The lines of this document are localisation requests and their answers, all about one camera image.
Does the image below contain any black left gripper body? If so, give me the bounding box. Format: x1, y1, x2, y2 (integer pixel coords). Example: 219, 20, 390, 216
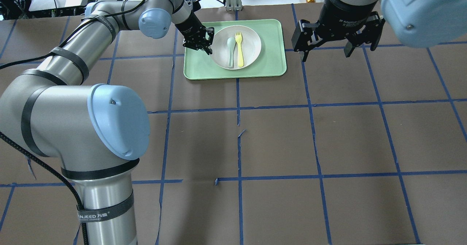
175, 11, 212, 51

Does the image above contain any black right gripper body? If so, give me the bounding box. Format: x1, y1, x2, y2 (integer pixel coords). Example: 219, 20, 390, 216
316, 0, 377, 47

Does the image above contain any yellow plastic fork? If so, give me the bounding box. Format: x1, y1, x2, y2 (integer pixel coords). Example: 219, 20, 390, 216
235, 31, 244, 68

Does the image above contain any white round plate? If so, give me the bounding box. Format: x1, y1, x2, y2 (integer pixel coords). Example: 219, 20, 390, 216
211, 25, 262, 70

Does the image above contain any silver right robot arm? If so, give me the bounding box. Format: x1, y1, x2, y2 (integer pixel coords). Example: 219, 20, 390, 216
291, 0, 467, 62

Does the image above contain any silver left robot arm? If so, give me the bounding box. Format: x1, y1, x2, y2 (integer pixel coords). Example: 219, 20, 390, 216
1, 0, 215, 245

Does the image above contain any green plastic spoon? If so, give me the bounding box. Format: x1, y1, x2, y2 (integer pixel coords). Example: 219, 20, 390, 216
227, 37, 236, 69

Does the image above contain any light green plastic tray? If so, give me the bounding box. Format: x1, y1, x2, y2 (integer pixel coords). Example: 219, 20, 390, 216
184, 19, 287, 80

